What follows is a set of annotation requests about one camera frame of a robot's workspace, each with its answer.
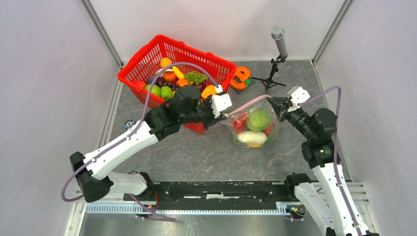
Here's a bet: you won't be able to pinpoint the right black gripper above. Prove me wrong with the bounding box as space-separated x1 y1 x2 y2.
268 95 315 140

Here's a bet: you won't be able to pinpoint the green toy cabbage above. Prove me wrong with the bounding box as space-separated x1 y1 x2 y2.
246 110 271 132

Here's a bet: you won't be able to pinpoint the red toy apple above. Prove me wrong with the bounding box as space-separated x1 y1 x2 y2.
262 124 275 136

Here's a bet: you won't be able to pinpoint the orange red toy mango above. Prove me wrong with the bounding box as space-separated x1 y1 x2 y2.
233 115 247 133

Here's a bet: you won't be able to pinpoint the clear zip top bag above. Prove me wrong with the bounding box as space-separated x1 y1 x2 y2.
221 95 280 148

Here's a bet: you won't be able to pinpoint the white toy radish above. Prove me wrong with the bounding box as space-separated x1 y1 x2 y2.
237 131 268 144

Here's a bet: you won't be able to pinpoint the yellow toy lemon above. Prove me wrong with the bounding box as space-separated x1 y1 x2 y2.
246 143 263 148

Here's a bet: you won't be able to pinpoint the red plastic basket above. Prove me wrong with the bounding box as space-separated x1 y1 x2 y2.
118 35 236 134

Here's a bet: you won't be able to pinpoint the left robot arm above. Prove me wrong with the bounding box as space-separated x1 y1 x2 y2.
70 86 232 203

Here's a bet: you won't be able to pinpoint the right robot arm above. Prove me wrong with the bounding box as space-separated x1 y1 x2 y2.
267 97 374 236

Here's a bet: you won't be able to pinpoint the black microphone tripod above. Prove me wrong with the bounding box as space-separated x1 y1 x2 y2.
251 55 287 93

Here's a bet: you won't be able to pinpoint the green toy grapes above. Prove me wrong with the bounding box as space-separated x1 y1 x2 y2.
184 71 208 86

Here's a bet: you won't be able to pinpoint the purple toy grapes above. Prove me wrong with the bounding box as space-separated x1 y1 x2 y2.
162 82 181 91

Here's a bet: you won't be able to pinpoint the orange round toy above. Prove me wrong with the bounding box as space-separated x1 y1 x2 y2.
230 66 255 94

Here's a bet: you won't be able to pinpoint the green toy pepper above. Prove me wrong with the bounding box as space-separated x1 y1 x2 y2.
160 86 174 99

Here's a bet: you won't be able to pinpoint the yellow toy banana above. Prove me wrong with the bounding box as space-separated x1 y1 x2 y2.
172 66 184 79

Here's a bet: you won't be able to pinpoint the orange toy pumpkin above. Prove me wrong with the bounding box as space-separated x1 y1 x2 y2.
162 71 178 83

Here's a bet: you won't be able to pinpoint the green toy apple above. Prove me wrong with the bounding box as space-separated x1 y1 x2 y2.
144 84 161 97

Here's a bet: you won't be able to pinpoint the grey microphone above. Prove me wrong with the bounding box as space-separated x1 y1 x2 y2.
271 26 288 59

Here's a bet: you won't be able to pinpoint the orange toy tangerine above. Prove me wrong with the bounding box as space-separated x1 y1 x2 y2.
160 57 173 69

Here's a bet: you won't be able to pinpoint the red toy strawberry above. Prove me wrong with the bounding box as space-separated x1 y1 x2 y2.
134 80 147 90

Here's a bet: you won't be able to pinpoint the small blue cartoon toy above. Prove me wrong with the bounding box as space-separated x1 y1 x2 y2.
124 119 136 130

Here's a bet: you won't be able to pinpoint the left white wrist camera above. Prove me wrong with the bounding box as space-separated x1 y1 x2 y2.
210 85 232 118

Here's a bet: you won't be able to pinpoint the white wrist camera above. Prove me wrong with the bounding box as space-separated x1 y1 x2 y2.
286 86 310 112
210 85 232 118

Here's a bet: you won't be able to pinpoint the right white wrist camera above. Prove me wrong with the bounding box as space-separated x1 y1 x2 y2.
286 86 310 112

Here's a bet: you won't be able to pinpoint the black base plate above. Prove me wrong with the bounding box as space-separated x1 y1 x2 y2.
123 181 300 210

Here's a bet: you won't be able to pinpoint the aluminium frame rail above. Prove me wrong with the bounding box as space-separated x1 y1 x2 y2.
63 180 369 236

